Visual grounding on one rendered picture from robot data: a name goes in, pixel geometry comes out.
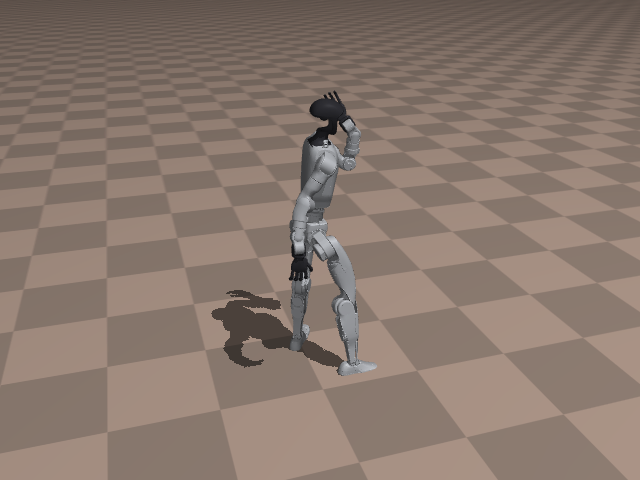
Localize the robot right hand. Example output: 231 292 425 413
289 244 313 281

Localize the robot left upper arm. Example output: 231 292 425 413
312 131 356 171

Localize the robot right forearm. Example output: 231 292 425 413
290 198 310 255

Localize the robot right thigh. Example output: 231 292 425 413
312 231 356 316

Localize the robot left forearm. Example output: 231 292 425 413
342 119 361 158

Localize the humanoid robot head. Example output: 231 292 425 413
308 98 344 147

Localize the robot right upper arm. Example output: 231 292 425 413
296 151 337 213

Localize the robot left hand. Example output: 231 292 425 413
324 91 355 133

